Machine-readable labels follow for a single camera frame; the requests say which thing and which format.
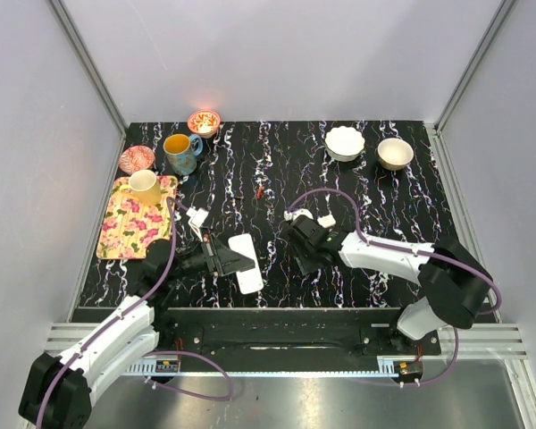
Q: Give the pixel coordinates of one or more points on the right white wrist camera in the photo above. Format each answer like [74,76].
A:
[291,216]

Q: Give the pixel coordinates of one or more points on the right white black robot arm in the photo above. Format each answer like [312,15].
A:
[453,283]

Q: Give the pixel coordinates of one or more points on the white scalloped bowl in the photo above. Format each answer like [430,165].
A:
[344,144]

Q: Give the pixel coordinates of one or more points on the floral pink tray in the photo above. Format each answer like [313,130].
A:
[129,226]

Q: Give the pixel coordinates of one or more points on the remote battery cover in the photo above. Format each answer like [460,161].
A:
[327,221]

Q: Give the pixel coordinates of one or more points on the red patterned small bowl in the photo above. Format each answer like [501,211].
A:
[204,122]

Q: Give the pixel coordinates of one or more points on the white remote control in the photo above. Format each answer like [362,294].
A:
[248,273]

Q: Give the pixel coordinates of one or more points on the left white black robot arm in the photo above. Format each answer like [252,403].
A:
[61,390]

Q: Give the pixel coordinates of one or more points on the blue mug yellow inside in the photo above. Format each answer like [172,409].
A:
[182,151]

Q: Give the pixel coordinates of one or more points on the beige round bowl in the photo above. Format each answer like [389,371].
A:
[395,154]

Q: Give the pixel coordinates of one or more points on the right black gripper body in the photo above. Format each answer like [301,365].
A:
[305,252]

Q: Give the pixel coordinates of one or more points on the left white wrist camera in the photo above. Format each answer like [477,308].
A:
[196,220]

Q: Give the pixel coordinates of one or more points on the white slotted cable duct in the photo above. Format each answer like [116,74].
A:
[381,368]

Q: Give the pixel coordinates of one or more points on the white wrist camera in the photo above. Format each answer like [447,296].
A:
[196,220]
[291,216]

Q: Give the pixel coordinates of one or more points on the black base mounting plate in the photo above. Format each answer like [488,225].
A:
[364,331]

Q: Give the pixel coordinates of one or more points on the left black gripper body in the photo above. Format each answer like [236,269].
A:
[207,258]

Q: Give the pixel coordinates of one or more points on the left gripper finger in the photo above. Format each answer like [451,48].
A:
[234,266]
[235,249]

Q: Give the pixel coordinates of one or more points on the red patterned saucer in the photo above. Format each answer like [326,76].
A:
[136,158]

